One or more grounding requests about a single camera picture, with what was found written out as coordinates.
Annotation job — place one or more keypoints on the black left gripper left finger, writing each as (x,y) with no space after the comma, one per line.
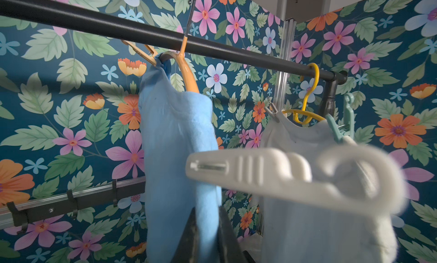
(188,247)

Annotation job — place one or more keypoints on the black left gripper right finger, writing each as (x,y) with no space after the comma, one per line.
(228,247)

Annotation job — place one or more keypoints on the white t-shirt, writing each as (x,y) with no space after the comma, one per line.
(341,212)

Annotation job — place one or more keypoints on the light blue t-shirt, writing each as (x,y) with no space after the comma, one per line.
(174,125)

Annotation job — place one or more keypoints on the yellow plastic hanger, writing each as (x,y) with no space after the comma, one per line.
(302,116)

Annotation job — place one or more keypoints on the light green clothespin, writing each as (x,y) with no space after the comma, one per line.
(347,128)

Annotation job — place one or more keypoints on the beige wooden clothespin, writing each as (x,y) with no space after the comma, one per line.
(148,57)

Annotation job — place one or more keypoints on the wooden hanger metal hook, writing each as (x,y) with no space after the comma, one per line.
(179,56)

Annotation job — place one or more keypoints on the black clothes rack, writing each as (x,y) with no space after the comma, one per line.
(75,18)

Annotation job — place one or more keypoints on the black wall hook rail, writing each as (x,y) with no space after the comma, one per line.
(22,215)

